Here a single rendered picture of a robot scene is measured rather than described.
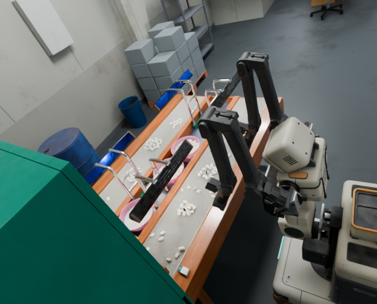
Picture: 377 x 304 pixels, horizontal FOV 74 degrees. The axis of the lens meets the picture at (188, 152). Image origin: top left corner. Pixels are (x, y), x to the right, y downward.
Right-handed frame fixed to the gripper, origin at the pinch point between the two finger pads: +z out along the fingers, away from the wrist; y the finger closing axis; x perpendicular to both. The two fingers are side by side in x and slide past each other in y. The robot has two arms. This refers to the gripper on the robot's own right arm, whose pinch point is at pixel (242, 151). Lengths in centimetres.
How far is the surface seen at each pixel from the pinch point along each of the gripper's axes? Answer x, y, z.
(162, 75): -154, -178, 121
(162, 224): -28, 52, 43
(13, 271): -37, 110, -59
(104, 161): -87, 34, 33
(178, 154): -36.3, 18.4, 7.0
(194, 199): -15.5, 27.9, 36.7
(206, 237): 2, 52, 25
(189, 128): -54, -49, 58
